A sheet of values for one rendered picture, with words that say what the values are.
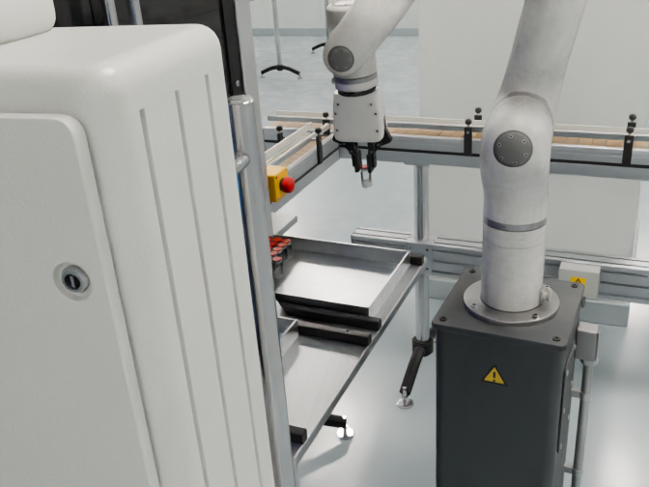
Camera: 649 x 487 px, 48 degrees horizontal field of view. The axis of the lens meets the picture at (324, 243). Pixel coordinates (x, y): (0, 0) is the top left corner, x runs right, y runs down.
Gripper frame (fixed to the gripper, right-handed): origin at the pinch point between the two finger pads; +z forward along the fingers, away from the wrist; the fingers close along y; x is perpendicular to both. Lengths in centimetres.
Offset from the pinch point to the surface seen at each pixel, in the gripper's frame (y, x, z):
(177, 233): 20, -95, -38
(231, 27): -29.7, 9.0, -25.6
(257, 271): 17, -80, -26
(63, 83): 18, -98, -50
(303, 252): -18.8, 4.2, 26.0
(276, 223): -32.5, 19.0, 27.4
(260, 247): 18, -80, -28
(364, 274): -1.5, -3.3, 25.7
